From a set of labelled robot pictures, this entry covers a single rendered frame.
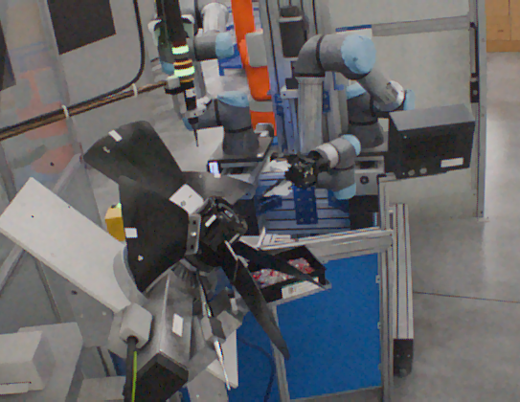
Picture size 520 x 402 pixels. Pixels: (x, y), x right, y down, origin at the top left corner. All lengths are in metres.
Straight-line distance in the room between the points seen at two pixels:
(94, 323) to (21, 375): 0.25
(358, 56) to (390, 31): 1.57
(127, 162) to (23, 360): 0.57
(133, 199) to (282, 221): 1.29
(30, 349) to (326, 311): 1.07
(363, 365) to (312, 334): 0.27
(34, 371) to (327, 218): 1.32
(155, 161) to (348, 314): 1.03
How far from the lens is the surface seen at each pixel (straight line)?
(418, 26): 3.31
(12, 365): 1.53
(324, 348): 2.20
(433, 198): 3.64
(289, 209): 2.31
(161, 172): 1.38
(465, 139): 1.85
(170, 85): 1.30
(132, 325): 1.15
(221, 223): 1.29
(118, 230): 1.85
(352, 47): 1.69
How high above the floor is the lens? 1.81
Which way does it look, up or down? 25 degrees down
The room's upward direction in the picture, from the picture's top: 9 degrees counter-clockwise
